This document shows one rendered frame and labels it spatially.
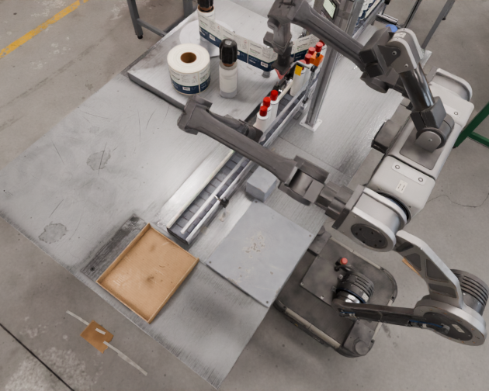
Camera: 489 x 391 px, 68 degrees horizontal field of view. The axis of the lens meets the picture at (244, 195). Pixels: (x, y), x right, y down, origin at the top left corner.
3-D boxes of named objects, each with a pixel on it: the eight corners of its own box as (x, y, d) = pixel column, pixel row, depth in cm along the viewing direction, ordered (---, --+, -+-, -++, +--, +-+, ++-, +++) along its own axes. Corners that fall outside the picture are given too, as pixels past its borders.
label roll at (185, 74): (164, 85, 183) (158, 63, 170) (184, 61, 191) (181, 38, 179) (198, 100, 179) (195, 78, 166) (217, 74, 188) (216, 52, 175)
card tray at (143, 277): (150, 226, 152) (148, 222, 149) (199, 260, 146) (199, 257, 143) (98, 284, 140) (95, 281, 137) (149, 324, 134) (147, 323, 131)
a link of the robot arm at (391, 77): (398, 88, 110) (408, 71, 109) (368, 73, 113) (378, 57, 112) (395, 94, 119) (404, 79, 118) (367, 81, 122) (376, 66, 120)
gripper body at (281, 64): (270, 68, 163) (272, 55, 156) (282, 56, 167) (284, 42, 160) (282, 74, 161) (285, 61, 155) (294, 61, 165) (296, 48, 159)
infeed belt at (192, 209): (348, 24, 217) (349, 19, 214) (360, 30, 215) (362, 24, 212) (169, 232, 150) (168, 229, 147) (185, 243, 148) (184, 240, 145)
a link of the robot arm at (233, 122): (188, 134, 103) (206, 100, 101) (173, 125, 105) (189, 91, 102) (240, 146, 144) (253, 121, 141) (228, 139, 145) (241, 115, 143)
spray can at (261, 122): (257, 131, 172) (260, 102, 154) (267, 136, 171) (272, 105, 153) (252, 140, 169) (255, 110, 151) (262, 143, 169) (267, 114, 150)
